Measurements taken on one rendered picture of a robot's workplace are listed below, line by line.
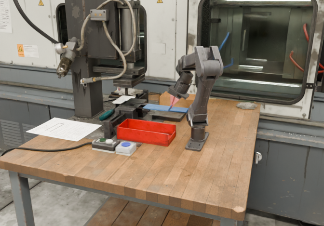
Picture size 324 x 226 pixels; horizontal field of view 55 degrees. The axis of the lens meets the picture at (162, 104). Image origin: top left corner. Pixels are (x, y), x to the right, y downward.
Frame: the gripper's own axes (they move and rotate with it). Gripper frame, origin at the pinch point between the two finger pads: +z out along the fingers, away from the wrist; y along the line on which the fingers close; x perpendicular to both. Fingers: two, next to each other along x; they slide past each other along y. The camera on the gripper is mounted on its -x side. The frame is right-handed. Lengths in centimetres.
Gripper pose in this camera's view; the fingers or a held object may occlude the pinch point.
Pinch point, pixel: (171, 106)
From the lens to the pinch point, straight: 157.3
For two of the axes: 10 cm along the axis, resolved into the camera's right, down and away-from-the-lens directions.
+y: -8.5, -5.0, 1.8
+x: -3.5, 2.6, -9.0
